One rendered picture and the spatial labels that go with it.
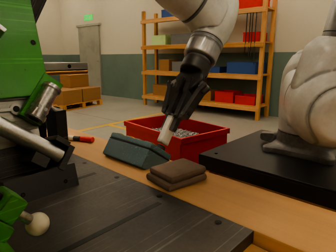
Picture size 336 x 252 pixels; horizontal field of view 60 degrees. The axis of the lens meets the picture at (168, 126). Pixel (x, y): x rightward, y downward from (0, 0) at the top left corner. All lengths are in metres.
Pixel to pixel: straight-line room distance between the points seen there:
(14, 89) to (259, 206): 0.49
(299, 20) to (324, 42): 5.42
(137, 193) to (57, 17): 10.78
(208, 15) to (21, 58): 0.44
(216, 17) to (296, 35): 5.28
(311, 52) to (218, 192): 0.32
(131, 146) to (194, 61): 0.26
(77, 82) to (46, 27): 3.90
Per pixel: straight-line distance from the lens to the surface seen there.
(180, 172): 0.56
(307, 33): 5.98
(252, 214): 0.50
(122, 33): 8.69
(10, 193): 0.36
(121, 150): 0.71
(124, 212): 0.49
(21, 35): 0.65
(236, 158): 0.77
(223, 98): 5.99
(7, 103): 0.63
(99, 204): 0.53
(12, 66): 0.63
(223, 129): 0.95
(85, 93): 7.13
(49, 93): 0.60
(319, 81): 0.58
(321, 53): 0.62
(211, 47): 0.76
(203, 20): 0.77
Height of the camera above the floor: 1.14
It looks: 13 degrees down
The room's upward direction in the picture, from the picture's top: straight up
